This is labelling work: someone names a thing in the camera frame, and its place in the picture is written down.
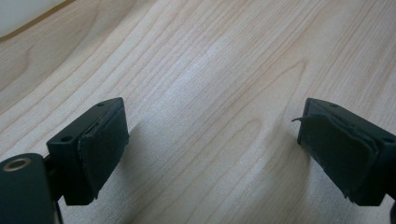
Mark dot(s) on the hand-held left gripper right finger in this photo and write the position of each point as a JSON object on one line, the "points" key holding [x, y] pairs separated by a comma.
{"points": [[345, 149]]}

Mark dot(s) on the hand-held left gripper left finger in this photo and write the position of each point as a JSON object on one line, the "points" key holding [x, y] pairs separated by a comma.
{"points": [[93, 149]]}

